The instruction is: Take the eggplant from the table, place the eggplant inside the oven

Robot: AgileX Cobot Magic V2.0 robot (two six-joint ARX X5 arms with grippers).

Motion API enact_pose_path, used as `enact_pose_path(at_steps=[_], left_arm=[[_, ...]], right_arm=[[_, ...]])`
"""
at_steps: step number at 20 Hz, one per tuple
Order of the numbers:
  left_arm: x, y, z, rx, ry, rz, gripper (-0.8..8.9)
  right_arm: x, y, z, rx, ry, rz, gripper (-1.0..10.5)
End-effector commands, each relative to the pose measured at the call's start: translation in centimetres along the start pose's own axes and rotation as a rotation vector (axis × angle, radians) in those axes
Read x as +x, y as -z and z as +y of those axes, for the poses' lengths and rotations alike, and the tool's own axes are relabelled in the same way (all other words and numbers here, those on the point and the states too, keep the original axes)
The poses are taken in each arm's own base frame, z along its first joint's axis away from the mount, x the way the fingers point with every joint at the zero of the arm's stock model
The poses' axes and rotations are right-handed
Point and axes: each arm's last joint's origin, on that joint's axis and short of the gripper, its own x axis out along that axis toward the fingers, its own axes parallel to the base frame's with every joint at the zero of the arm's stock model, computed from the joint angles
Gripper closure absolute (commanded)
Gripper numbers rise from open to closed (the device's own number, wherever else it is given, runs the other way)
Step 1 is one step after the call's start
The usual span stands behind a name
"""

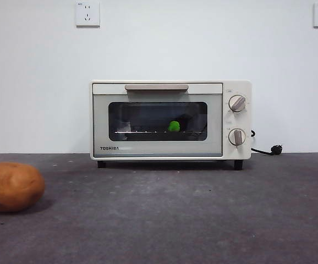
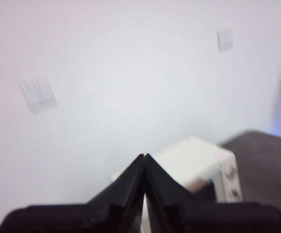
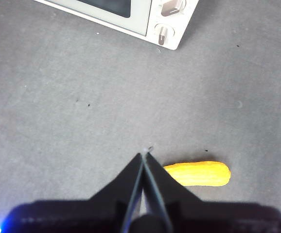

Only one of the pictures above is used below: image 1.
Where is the black oven power cable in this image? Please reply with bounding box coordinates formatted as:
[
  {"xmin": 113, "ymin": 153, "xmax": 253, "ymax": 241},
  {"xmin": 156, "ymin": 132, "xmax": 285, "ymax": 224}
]
[{"xmin": 249, "ymin": 129, "xmax": 283, "ymax": 156}]

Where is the beige round oven knob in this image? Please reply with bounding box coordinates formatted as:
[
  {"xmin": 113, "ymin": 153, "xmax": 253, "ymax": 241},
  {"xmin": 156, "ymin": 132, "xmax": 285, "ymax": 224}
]
[
  {"xmin": 228, "ymin": 95, "xmax": 247, "ymax": 113},
  {"xmin": 227, "ymin": 128, "xmax": 246, "ymax": 146}
]

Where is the brown potato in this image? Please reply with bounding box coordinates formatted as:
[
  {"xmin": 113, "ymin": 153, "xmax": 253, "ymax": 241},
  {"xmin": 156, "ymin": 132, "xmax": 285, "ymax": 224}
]
[{"xmin": 0, "ymin": 162, "xmax": 46, "ymax": 213}]

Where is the purple eggplant with green stem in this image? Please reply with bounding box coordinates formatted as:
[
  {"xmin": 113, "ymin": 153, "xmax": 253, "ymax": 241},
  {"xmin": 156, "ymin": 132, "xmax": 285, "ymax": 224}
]
[{"xmin": 167, "ymin": 113, "xmax": 195, "ymax": 133}]

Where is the oven door with beige handle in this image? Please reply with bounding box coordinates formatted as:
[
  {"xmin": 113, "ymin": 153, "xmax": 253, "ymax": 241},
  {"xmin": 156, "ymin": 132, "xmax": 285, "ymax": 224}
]
[{"xmin": 92, "ymin": 82, "xmax": 223, "ymax": 158}]

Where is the metal wire oven rack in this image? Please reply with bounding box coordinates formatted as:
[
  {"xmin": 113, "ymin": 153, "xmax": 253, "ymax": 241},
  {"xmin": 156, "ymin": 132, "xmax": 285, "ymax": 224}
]
[{"xmin": 114, "ymin": 130, "xmax": 205, "ymax": 135}]

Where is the white toaster oven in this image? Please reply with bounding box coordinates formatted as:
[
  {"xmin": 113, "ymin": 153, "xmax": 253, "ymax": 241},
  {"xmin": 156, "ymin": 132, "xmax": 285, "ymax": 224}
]
[{"xmin": 89, "ymin": 79, "xmax": 253, "ymax": 170}]

